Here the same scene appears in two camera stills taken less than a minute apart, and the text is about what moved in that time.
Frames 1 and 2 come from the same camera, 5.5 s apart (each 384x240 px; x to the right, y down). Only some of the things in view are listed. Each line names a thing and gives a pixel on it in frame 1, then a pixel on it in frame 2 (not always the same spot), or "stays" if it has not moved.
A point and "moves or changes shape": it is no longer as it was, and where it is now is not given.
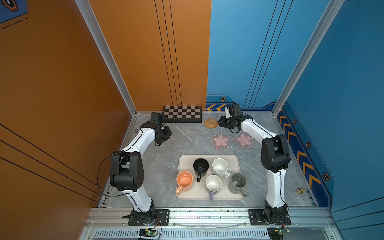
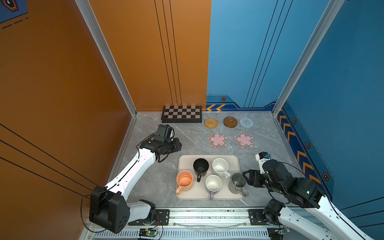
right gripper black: x=222 y=119 to x=253 y=175
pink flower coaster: x=220 y=140 moves or changes shape
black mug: x=200 y=166 stays
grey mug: x=237 y=184 stays
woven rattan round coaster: x=211 y=123 stays
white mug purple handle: x=213 y=184 stays
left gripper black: x=168 y=134 to x=178 y=147
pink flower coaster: x=244 y=140 stays
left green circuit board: x=148 y=232 stays
